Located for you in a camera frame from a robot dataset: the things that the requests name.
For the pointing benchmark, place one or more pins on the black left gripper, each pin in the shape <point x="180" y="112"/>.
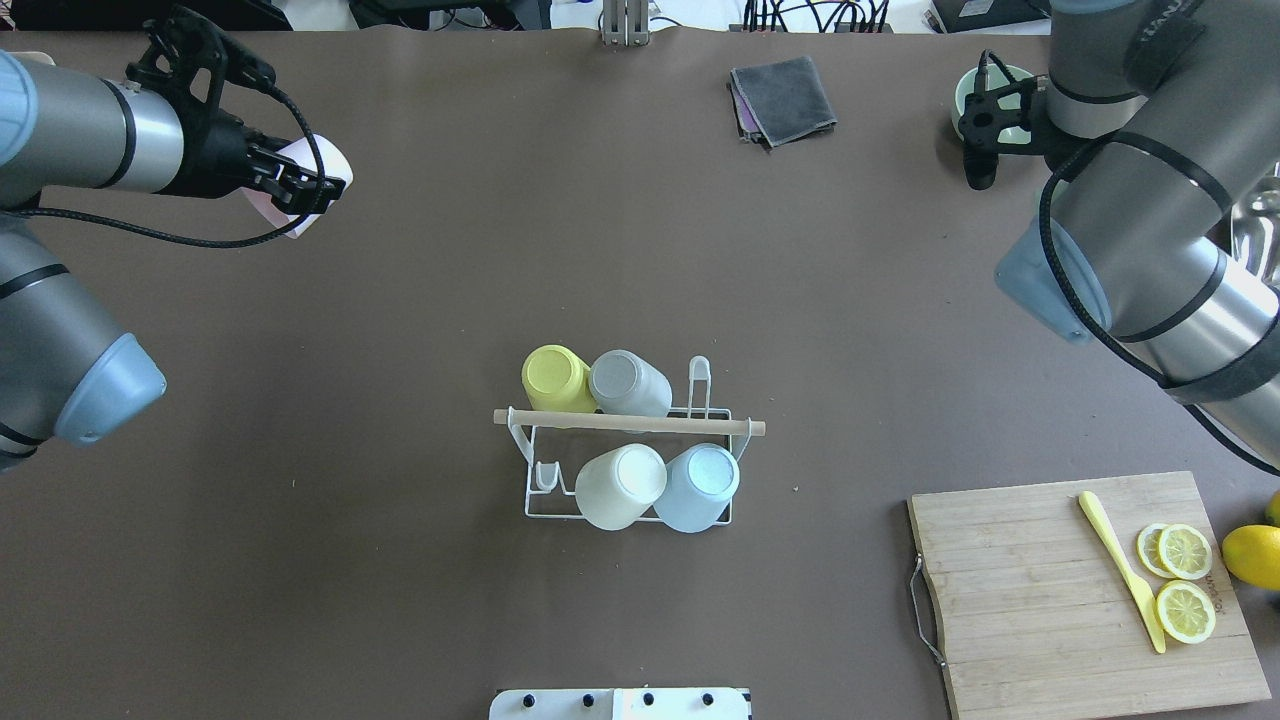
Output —
<point x="218" y="153"/>

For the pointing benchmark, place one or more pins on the wooden cutting board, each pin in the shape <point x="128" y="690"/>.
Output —
<point x="1033" y="620"/>

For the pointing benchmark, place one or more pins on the yellow cup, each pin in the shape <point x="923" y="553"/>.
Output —
<point x="557" y="380"/>

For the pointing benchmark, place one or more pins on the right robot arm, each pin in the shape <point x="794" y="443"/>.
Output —
<point x="1178" y="100"/>

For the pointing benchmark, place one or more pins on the whole yellow lemon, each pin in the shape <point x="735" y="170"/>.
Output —
<point x="1251" y="554"/>
<point x="1271" y="511"/>

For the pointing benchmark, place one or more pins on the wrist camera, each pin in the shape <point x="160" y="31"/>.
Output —
<point x="195" y="50"/>
<point x="996" y="114"/>

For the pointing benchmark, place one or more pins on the yellow plastic knife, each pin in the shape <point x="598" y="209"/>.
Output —
<point x="1139" y="589"/>

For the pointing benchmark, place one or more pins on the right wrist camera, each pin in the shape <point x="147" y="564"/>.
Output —
<point x="996" y="114"/>

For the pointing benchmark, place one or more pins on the grey cup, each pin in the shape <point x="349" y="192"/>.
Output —
<point x="624" y="384"/>

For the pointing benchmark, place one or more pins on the white wire cup rack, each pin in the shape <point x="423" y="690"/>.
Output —
<point x="609" y="444"/>

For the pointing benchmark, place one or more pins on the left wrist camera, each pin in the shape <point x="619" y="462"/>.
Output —
<point x="195" y="50"/>

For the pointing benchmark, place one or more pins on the light blue cup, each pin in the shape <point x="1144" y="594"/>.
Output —
<point x="701" y="483"/>

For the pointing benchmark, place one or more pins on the grey folded cloth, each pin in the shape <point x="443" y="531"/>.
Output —
<point x="786" y="98"/>

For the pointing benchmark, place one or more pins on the cream white cup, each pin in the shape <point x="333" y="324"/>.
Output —
<point x="613" y="490"/>

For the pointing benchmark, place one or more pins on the metal scoop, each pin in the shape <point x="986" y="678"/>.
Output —
<point x="1254" y="230"/>

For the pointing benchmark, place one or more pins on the pink cloth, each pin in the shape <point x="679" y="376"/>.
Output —
<point x="748" y="128"/>

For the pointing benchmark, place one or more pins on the lemon slice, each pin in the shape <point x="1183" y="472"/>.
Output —
<point x="1184" y="552"/>
<point x="1185" y="612"/>
<point x="1146" y="545"/>

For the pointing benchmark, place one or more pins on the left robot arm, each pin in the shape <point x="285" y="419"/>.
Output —
<point x="72" y="373"/>

